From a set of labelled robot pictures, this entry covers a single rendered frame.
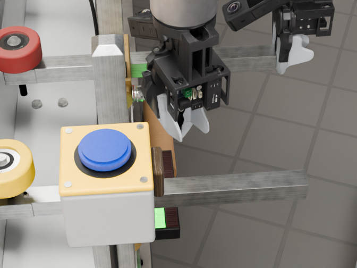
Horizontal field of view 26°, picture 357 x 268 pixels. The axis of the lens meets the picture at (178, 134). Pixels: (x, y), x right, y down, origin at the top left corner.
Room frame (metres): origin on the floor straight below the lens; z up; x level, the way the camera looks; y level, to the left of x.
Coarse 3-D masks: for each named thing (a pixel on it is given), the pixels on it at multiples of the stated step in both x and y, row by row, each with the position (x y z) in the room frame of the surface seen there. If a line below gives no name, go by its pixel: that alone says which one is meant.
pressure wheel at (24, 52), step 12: (0, 36) 0.95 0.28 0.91; (12, 36) 0.94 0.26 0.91; (24, 36) 0.95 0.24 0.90; (36, 36) 0.95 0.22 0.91; (0, 48) 0.92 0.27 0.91; (12, 48) 0.92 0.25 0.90; (24, 48) 0.92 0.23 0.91; (36, 48) 0.92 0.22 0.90; (0, 60) 0.90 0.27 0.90; (12, 60) 0.90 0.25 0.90; (24, 60) 0.91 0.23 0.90; (36, 60) 0.92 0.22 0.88; (12, 72) 0.90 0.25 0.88
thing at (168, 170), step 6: (168, 156) 0.89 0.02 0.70; (168, 162) 0.87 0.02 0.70; (168, 168) 0.86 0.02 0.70; (168, 174) 0.85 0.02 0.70; (168, 210) 0.77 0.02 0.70; (174, 210) 0.77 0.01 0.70; (168, 216) 0.76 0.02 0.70; (174, 216) 0.76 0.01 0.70; (168, 222) 0.75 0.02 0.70; (174, 222) 0.75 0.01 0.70
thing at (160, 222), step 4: (156, 208) 0.78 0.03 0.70; (160, 208) 0.78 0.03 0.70; (156, 212) 0.77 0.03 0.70; (160, 212) 0.77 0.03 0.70; (156, 216) 0.76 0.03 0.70; (160, 216) 0.76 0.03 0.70; (164, 216) 0.76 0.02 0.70; (156, 220) 0.75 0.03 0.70; (160, 220) 0.75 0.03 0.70; (164, 220) 0.75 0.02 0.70; (156, 224) 0.74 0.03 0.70; (160, 224) 0.74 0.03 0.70; (164, 224) 0.74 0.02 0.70
